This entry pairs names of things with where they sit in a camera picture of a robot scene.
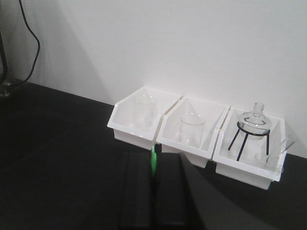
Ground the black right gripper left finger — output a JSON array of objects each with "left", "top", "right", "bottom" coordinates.
[{"left": 119, "top": 152, "right": 152, "bottom": 230}]

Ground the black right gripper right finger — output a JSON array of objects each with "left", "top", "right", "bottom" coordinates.
[{"left": 155, "top": 153, "right": 275, "bottom": 230}]

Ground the green plastic spoon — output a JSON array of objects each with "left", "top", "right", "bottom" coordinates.
[{"left": 151, "top": 145, "right": 157, "bottom": 177}]

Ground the left white storage bin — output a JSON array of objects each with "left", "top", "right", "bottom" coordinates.
[{"left": 107, "top": 87, "right": 182, "bottom": 150}]

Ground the white storage bin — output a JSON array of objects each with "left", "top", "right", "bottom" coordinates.
[
  {"left": 107, "top": 87, "right": 182, "bottom": 150},
  {"left": 213, "top": 107, "right": 286, "bottom": 190},
  {"left": 157, "top": 96, "right": 230, "bottom": 168}
]

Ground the tall glass beaker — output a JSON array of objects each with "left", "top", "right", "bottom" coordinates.
[{"left": 133, "top": 93, "right": 155, "bottom": 129}]

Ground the middle white storage bin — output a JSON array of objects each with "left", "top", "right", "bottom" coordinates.
[{"left": 157, "top": 96, "right": 230, "bottom": 168}]

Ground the wide glass beaker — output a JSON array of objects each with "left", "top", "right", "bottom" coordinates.
[{"left": 178, "top": 112, "right": 206, "bottom": 148}]

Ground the right white storage bin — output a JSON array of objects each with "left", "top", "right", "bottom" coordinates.
[{"left": 213, "top": 107, "right": 286, "bottom": 190}]

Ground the round glass flask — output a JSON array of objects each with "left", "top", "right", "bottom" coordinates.
[{"left": 238, "top": 102, "right": 272, "bottom": 134}]

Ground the black tripod stand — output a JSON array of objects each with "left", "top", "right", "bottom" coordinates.
[{"left": 228, "top": 121, "right": 271, "bottom": 161}]

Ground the clear glass funnel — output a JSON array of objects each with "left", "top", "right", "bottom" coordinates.
[{"left": 255, "top": 135, "right": 296, "bottom": 173}]

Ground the black cable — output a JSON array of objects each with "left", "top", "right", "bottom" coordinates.
[{"left": 4, "top": 0, "right": 41, "bottom": 87}]

